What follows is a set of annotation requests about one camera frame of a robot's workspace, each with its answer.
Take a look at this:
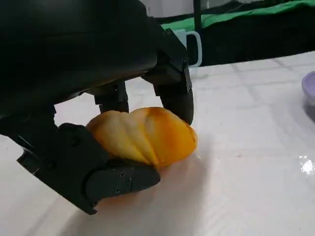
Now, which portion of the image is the pale green mug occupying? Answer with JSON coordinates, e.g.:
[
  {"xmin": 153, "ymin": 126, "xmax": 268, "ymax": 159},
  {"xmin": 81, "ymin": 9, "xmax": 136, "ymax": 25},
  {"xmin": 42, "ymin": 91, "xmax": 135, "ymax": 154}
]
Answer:
[{"xmin": 173, "ymin": 29, "xmax": 204, "ymax": 68}]

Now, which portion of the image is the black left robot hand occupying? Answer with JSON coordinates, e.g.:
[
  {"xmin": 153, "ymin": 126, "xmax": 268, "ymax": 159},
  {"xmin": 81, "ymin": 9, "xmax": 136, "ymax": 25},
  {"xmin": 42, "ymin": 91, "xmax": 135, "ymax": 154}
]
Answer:
[{"xmin": 0, "ymin": 0, "xmax": 195, "ymax": 216}]

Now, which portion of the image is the orange white toy bread roll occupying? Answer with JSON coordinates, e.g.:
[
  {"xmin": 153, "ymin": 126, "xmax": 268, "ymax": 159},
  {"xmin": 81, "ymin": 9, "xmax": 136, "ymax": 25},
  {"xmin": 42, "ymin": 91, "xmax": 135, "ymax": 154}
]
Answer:
[{"xmin": 86, "ymin": 107, "xmax": 199, "ymax": 169}]

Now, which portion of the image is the green cloth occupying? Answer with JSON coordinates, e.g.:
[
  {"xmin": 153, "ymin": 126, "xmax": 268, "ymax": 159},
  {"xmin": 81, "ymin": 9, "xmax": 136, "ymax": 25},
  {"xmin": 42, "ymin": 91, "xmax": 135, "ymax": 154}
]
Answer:
[{"xmin": 159, "ymin": 0, "xmax": 315, "ymax": 31}]

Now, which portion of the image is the black cloth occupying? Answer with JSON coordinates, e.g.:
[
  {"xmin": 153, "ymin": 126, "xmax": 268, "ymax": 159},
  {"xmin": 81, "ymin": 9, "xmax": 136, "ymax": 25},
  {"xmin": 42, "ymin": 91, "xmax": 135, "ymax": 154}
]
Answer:
[{"xmin": 200, "ymin": 14, "xmax": 315, "ymax": 66}]

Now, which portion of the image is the black frame post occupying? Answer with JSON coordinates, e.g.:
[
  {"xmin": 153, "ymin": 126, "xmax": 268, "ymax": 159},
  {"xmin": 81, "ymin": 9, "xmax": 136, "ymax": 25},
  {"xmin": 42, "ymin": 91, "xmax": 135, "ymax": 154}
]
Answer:
[{"xmin": 193, "ymin": 0, "xmax": 203, "ymax": 34}]

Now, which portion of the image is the lilac plate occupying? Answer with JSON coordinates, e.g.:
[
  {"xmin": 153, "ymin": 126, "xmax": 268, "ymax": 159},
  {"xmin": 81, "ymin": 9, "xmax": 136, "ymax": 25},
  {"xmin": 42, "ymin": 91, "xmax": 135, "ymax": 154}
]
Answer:
[{"xmin": 301, "ymin": 70, "xmax": 315, "ymax": 99}]

